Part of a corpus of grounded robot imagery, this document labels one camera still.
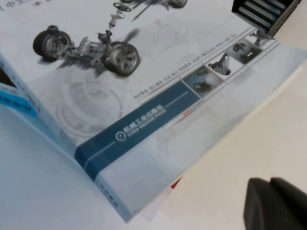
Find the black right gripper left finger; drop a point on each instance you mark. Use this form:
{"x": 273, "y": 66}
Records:
{"x": 263, "y": 210}

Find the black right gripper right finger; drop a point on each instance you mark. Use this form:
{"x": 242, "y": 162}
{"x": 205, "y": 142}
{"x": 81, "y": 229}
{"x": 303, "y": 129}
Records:
{"x": 297, "y": 208}

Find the black plastic book stand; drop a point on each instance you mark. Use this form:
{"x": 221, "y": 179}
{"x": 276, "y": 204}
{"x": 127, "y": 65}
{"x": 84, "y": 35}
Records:
{"x": 283, "y": 21}

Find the white car chassis book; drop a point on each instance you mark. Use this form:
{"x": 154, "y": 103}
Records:
{"x": 168, "y": 143}

